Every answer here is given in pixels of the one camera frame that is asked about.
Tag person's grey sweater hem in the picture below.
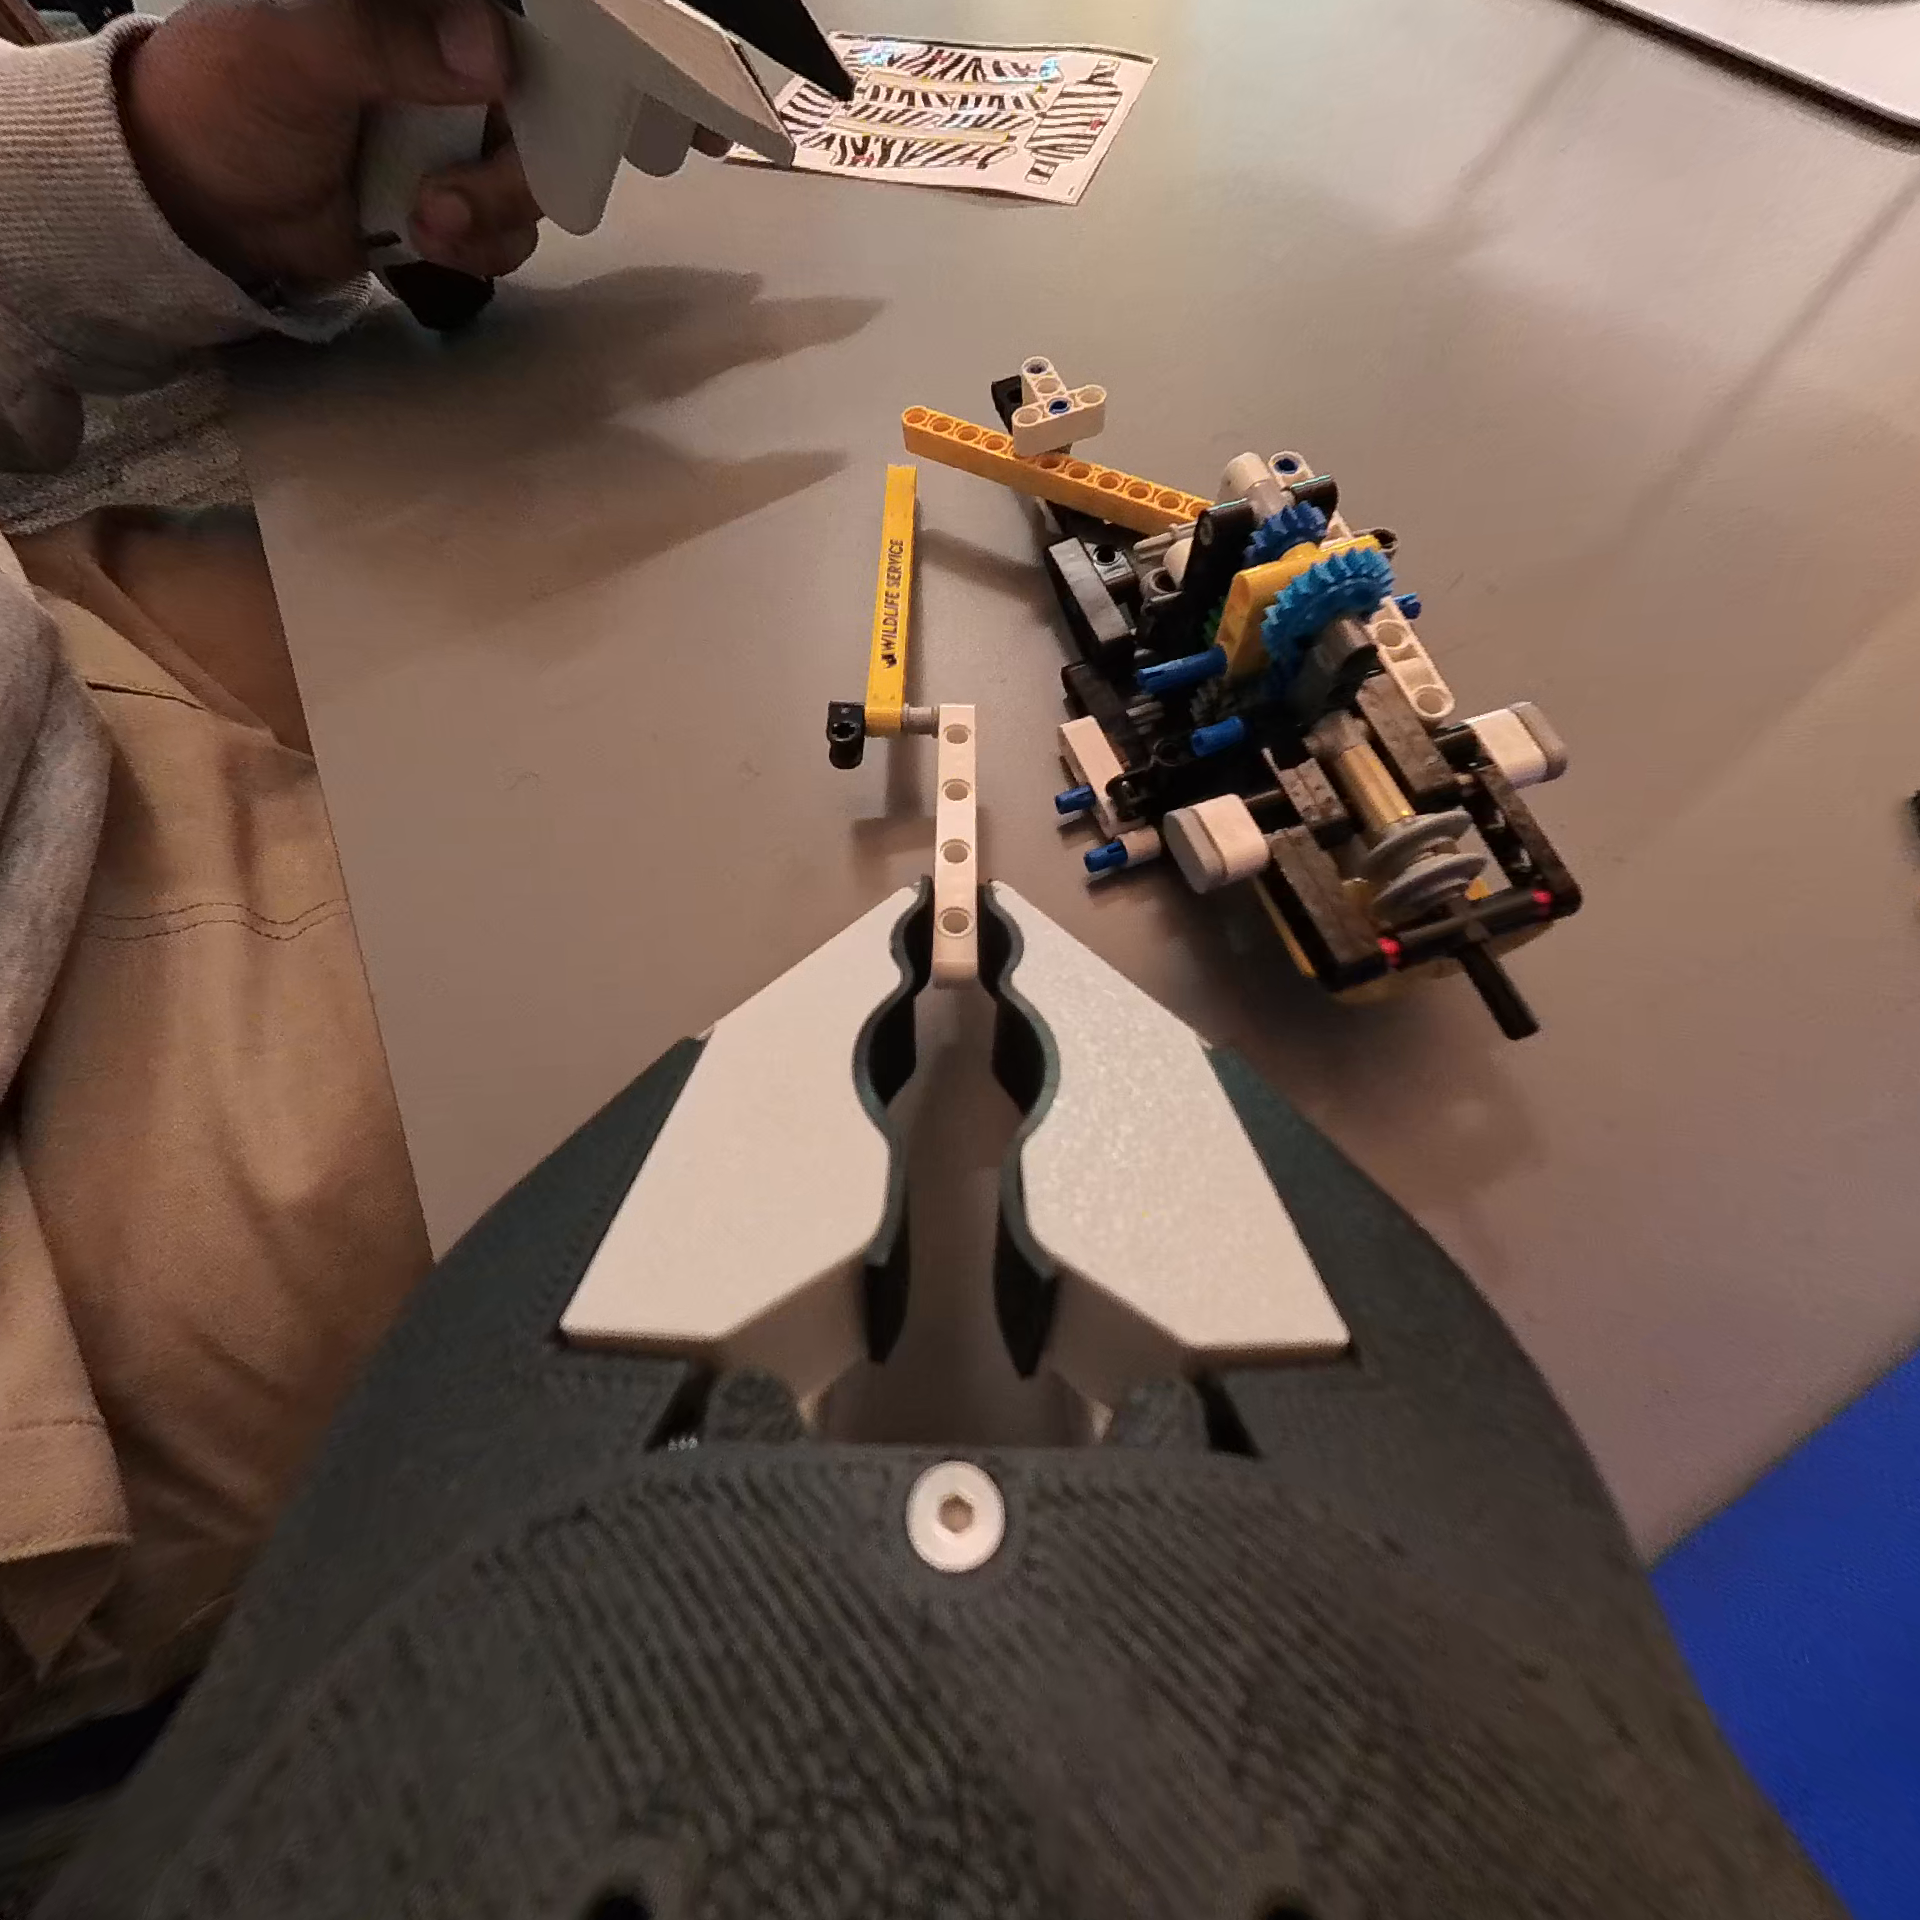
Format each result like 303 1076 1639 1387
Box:
0 536 119 1092

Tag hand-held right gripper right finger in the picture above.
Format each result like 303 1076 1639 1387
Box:
979 879 1353 1432

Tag lego vehicle chassis with gears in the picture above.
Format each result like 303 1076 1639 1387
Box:
903 356 1589 1042

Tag white and yellow lego beam assembly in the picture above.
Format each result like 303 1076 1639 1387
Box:
824 464 979 992

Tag grey tray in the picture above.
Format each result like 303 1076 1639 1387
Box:
1596 0 1920 132

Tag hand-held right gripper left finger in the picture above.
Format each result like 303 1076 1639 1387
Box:
559 881 932 1425

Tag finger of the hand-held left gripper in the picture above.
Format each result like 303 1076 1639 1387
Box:
504 0 859 240

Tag person's beige pants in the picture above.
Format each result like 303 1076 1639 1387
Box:
0 515 437 1757

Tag person's left forearm grey sleeve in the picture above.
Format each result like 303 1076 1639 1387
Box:
0 7 395 531

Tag person's left hand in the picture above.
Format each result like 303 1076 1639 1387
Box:
126 0 547 312

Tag blue mat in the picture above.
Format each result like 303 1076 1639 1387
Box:
1647 1350 1920 1920

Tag zebra striped sticker sheet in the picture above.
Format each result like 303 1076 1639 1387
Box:
728 32 1161 206

